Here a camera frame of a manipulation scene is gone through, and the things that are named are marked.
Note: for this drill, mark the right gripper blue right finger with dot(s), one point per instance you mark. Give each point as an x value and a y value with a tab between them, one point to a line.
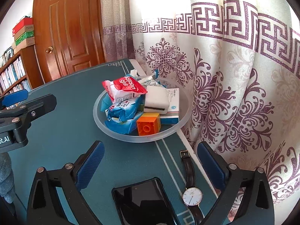
213	164

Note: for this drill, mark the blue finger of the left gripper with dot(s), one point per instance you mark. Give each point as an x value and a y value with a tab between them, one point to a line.
13	98

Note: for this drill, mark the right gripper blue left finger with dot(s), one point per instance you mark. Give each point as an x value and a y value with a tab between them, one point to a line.
87	164

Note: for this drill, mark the white blue medicine box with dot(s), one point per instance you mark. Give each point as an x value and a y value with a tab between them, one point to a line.
172	115

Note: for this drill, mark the orange yellow toy brick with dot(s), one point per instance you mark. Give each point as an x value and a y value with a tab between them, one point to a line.
148	124

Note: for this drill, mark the white sponge block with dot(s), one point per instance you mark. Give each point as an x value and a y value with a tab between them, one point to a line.
156	100

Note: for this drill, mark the red balloon glue packet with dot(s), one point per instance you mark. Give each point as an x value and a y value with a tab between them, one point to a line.
123	89

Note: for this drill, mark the white printed plastic packet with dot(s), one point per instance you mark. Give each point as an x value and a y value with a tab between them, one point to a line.
145	81

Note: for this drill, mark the blue cracker snack packet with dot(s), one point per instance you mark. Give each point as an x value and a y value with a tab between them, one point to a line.
123	127

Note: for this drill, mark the blue Curel fabric pouch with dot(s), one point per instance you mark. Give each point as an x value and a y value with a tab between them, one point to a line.
105	103

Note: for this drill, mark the grey gloved left hand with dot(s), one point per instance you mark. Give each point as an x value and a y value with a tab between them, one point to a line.
7	187

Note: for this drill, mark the wooden bookshelf with books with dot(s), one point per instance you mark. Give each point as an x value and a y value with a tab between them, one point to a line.
21	72

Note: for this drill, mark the green table mat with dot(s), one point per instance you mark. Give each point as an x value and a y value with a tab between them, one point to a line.
66	172

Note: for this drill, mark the brass door knob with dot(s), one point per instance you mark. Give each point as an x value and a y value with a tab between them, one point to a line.
49	50

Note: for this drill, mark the stack of shoe boxes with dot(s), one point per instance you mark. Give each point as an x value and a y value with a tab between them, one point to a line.
23	33

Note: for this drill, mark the black smartphone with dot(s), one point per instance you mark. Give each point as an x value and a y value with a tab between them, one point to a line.
144	202

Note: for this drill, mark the brown wooden door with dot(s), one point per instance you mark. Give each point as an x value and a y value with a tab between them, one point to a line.
74	29

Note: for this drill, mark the white purple patterned curtain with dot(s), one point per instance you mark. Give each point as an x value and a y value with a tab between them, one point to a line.
239	61

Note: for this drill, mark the black strap wrist watch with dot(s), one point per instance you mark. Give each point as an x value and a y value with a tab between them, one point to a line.
192	196

